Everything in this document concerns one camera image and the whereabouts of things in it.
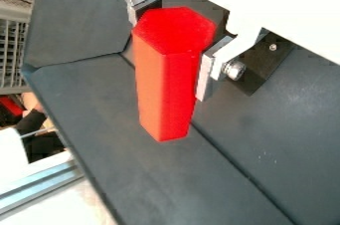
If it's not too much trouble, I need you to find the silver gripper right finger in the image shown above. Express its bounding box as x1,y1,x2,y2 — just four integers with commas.
195,29,295,102

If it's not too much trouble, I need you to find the red hexagon block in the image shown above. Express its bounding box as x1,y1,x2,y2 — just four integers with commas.
133,7,217,141

